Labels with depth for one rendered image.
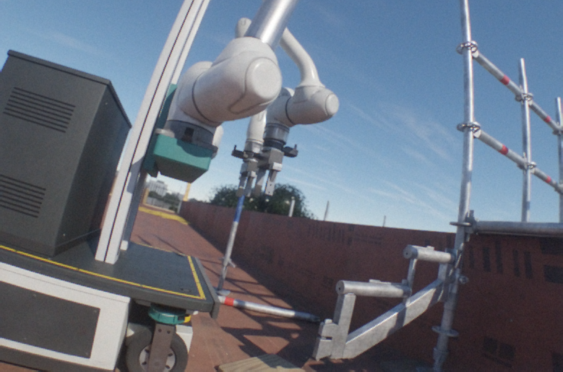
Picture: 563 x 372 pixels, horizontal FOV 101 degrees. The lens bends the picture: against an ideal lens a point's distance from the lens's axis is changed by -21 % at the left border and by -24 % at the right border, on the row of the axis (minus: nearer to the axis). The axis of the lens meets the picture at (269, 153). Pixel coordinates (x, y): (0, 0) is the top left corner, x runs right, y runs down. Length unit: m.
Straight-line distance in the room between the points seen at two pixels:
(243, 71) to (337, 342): 0.91
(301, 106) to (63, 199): 0.76
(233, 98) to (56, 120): 0.52
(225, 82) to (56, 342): 0.76
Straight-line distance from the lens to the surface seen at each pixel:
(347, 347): 1.15
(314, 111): 0.93
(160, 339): 0.93
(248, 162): 1.25
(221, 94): 0.70
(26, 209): 0.94
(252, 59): 0.68
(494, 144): 1.88
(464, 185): 1.58
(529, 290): 1.52
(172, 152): 0.80
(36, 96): 0.98
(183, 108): 0.85
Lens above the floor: 0.56
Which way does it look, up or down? 13 degrees up
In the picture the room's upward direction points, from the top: 13 degrees clockwise
